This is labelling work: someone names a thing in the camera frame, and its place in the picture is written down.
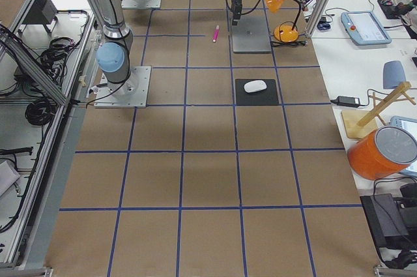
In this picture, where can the black mousepad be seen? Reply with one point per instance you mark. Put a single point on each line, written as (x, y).
(268, 97)

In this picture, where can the pink pen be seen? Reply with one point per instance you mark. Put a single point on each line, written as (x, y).
(215, 34)

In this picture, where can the silver laptop notebook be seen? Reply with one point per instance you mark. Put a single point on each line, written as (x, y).
(250, 35)

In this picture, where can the white computer mouse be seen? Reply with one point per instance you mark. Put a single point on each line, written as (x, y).
(255, 86)

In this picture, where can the wooden stand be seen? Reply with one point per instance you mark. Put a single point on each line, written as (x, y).
(358, 124)

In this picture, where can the orange cylinder container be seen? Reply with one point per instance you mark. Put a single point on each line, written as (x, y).
(373, 157)

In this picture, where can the black power adapter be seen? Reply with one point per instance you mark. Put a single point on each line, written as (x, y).
(348, 101)

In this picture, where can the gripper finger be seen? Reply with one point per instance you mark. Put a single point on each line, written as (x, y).
(235, 19)

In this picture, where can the teach pendant tablet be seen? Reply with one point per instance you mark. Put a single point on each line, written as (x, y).
(364, 28)

